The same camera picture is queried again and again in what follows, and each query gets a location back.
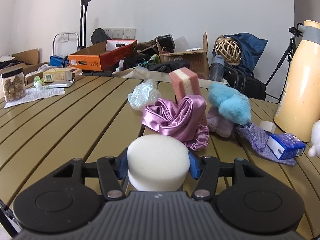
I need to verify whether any white round sponge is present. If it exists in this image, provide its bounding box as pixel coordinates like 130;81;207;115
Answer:
127;134;190;191

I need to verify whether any pink satin cloth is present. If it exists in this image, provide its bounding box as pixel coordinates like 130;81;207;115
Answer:
142;95;209;151

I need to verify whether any purple knitted cloth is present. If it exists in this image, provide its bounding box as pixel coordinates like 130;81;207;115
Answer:
236;122;297;166

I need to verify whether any pink and white sponge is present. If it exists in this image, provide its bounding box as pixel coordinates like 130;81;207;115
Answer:
169;67;207;109

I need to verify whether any blue tissue pack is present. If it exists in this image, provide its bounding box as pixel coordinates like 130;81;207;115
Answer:
267;133;305;160

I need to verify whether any yellow hamster plush toy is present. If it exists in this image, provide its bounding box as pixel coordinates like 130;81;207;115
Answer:
308;120;320;157

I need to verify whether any lavender plush toy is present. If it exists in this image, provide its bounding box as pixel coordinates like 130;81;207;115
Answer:
207;106;234;138

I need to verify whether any folding slatted camping table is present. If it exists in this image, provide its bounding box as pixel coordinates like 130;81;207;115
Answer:
1;76;319;238

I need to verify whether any blue plush toy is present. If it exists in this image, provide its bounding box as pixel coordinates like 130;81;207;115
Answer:
208;82;251;126

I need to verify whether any crumpled clear plastic bag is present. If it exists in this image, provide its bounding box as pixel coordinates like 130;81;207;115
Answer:
127;79;162;111

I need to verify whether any white triangular sponge wedge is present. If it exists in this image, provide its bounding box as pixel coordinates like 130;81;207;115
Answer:
259;120;276;134

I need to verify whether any grey water bottle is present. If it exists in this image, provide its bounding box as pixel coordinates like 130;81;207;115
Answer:
209;55;225;82

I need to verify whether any open brown cardboard box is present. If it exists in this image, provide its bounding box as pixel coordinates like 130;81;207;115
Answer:
157;32;209;79

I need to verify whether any small yellow paper box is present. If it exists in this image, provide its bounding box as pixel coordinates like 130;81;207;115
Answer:
43;67;82;83

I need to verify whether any orange cardboard box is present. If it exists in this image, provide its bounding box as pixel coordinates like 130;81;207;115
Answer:
68;40;137;72

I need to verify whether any yellow thermos jug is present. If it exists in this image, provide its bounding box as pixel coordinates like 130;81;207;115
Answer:
274;20;319;142

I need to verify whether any white paper sheet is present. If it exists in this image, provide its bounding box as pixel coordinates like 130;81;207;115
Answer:
4;87;65;108

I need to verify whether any small green bottle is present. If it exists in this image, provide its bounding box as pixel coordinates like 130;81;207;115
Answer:
33;76;42;90

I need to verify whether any woven rattan ball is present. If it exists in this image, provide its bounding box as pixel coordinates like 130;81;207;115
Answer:
214;35;242;66

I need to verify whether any blue fabric bag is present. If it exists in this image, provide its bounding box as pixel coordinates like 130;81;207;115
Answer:
212;33;268;77

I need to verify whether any flat cardboard boxes pile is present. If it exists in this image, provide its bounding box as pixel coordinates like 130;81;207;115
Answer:
1;48;49;85

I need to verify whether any clear jar with snacks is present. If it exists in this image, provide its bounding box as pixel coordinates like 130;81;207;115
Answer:
1;66;25;102

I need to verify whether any chrome trolley frame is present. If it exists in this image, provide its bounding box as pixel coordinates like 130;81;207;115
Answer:
49;31;80;67

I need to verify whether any wall socket panel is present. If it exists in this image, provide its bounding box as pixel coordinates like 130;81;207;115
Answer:
103;28;136;40

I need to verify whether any black camera tripod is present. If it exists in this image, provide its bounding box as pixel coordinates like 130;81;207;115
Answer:
265;22;304;87

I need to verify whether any black trolley handle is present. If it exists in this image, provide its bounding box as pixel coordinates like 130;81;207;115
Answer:
79;0;91;50

